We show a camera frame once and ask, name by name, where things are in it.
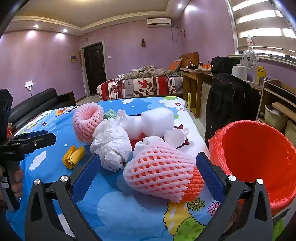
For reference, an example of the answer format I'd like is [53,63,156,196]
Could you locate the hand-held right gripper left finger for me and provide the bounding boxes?
[24,153,104,241]

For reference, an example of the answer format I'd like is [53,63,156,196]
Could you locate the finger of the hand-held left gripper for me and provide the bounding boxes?
[14,133,57,154]
[8,130,49,141]

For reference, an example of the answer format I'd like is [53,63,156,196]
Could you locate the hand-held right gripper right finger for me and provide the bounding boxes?
[195,152,273,241]

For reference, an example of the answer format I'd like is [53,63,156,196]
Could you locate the yellow paper wrapper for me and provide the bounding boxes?
[62,146,86,169]

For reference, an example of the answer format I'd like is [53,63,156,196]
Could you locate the white plastic bag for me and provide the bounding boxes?
[90,110,132,172]

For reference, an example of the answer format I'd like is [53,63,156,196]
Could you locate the pink foam net sleeve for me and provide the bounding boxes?
[72,103,105,145]

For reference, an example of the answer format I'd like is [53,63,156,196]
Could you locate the red lined waste bin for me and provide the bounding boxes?
[209,120,296,216]

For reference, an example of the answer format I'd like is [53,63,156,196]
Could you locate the pink and orange foam net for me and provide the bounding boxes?
[123,142,205,204]

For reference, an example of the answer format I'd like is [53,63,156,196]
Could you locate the green foam net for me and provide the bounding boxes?
[103,109,118,121]

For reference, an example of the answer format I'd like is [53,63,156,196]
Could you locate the large white foam block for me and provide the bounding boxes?
[141,107,174,137]

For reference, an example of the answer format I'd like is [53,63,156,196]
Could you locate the person's left hand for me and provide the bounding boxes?
[11,167,25,199]

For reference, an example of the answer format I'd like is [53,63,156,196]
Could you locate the black sofa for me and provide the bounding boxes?
[8,88,77,130]

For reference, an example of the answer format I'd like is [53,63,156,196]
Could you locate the blue cartoon printed cloth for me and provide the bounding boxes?
[6,96,292,241]

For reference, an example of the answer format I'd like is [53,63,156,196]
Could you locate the black luggage bag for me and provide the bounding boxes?
[205,73,252,151]

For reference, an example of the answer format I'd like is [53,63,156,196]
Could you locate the dark door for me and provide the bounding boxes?
[83,43,105,95]

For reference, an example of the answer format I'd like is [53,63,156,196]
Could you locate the small beige basin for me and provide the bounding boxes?
[264,105,288,132]

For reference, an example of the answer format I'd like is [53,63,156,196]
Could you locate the wooden board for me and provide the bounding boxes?
[272,102,296,116]

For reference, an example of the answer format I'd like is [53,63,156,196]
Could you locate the wooden desk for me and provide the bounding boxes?
[180,67,213,118]

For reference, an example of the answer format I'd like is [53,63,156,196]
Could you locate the bed with floral sheet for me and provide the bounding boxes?
[97,75,184,101]

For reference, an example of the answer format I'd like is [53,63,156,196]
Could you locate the white cylinder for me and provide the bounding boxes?
[231,64,248,80]

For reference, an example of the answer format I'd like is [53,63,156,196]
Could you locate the row of small bottles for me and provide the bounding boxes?
[185,61,212,70]

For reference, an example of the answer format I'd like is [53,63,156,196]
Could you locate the wooden cabinet with white drawers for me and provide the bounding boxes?
[255,79,296,139]

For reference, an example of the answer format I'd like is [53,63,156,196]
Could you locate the black backpack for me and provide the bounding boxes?
[211,56,241,76]

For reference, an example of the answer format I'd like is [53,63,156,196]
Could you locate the yellow box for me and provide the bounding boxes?
[257,66,267,82]

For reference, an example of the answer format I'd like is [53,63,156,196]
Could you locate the orange pillow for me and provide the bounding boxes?
[168,58,183,72]

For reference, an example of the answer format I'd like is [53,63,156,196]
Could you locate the wooden headboard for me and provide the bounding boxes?
[178,52,199,69]

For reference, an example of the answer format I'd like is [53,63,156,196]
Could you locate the beige blanket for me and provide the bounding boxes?
[122,65,173,79]

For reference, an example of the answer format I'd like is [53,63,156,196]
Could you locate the white desk fan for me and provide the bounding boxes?
[242,49,259,70]

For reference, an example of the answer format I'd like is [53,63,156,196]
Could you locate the white air conditioner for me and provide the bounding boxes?
[146,18,172,28]

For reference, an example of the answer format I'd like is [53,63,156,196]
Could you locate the striped window blind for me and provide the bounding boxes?
[229,0,296,56]

